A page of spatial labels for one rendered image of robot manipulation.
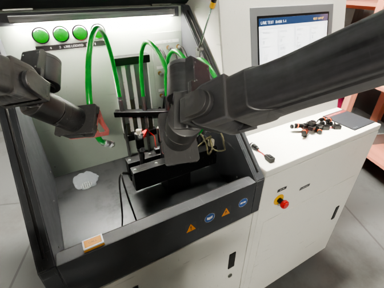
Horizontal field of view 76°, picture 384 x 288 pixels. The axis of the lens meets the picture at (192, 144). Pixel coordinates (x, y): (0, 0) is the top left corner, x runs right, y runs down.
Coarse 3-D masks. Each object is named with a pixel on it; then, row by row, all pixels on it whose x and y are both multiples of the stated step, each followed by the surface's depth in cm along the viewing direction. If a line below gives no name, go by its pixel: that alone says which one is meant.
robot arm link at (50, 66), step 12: (24, 60) 45; (36, 60) 44; (48, 60) 47; (60, 60) 49; (24, 72) 38; (48, 72) 46; (60, 72) 49; (24, 84) 38; (36, 84) 39; (48, 84) 42; (60, 84) 48; (48, 96) 42
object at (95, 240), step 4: (100, 236) 65; (88, 240) 64; (92, 240) 64; (96, 240) 64; (100, 240) 64; (84, 244) 63; (88, 244) 63; (92, 244) 63; (104, 244) 64; (92, 248) 62; (84, 252) 62
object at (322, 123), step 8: (312, 120) 104; (320, 120) 108; (328, 120) 109; (296, 128) 105; (304, 128) 106; (312, 128) 103; (320, 128) 106; (328, 128) 107; (336, 128) 108; (304, 136) 103
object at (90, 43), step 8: (96, 32) 64; (104, 32) 73; (88, 40) 60; (104, 40) 77; (88, 48) 59; (88, 56) 58; (112, 56) 83; (88, 64) 57; (112, 64) 86; (88, 72) 57; (88, 80) 56; (88, 88) 56; (88, 96) 56; (120, 96) 94; (88, 104) 56; (104, 144) 66
